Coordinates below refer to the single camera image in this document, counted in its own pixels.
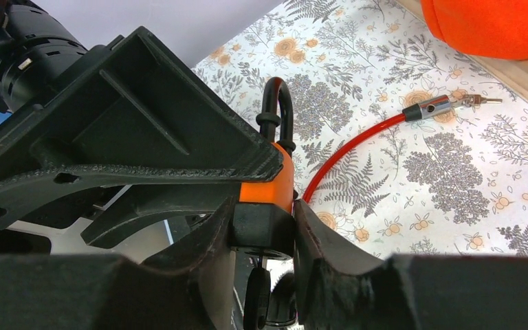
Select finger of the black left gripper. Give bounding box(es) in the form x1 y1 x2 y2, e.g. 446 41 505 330
0 27 282 229
80 184 240 249

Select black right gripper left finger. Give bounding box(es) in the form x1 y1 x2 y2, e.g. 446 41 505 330
0 199 236 329

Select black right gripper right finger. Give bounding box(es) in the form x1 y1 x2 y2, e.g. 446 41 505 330
294 200 528 329

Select orange black padlock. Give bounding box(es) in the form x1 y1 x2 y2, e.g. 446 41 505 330
230 77 296 261

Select red cable lock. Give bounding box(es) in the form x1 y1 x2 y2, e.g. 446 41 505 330
302 96 453 202

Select black headed keys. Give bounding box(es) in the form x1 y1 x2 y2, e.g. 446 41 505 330
242 256 298 329

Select silver keys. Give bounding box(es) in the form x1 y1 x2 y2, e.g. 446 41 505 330
451 94 503 108

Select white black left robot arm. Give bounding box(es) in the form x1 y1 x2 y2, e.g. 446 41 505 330
0 1 284 249

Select floral table mat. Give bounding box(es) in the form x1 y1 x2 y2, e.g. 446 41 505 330
195 1 528 257

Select wooden clothes rack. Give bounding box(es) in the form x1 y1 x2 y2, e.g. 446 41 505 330
401 1 528 101

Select orange shirt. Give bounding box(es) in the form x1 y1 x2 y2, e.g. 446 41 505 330
420 0 528 61

